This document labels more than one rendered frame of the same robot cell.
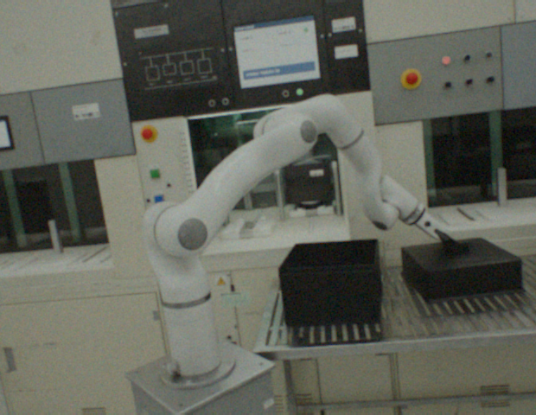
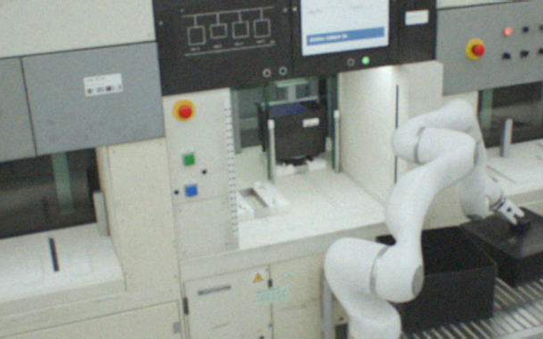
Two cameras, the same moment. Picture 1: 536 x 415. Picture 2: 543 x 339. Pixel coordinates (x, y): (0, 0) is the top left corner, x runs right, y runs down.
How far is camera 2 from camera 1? 126 cm
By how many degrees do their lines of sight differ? 27
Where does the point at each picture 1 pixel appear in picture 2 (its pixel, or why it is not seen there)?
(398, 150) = not seen: hidden behind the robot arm
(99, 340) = not seen: outside the picture
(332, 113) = (469, 122)
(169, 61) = (218, 21)
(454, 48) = (515, 19)
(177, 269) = (375, 309)
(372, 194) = (479, 192)
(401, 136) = not seen: hidden behind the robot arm
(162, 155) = (199, 135)
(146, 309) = (164, 323)
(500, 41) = not seen: outside the picture
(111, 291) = (118, 308)
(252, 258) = (295, 248)
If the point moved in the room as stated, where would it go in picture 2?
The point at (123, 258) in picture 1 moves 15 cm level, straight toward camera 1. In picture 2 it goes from (138, 265) to (168, 282)
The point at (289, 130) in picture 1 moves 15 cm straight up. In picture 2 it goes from (465, 157) to (468, 98)
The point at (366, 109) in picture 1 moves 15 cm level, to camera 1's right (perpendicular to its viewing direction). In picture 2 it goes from (435, 82) to (473, 76)
